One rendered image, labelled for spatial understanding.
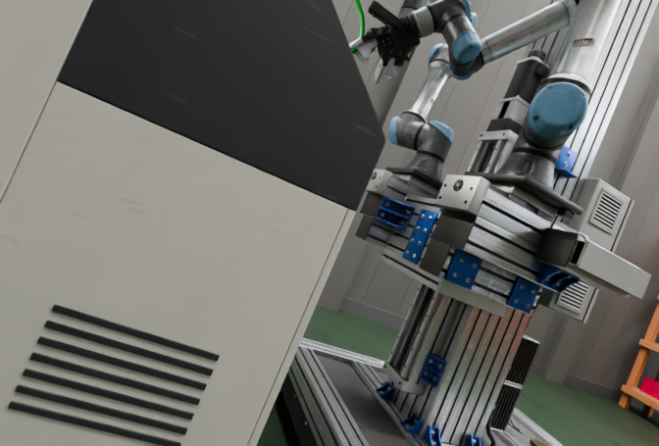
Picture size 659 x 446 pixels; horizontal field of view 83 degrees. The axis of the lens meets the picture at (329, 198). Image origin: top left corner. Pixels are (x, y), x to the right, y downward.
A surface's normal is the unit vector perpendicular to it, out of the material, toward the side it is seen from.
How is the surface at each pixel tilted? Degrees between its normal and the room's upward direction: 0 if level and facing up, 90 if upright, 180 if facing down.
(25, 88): 90
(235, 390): 90
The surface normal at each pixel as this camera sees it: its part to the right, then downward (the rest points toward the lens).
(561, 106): -0.39, -0.05
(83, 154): 0.22, 0.06
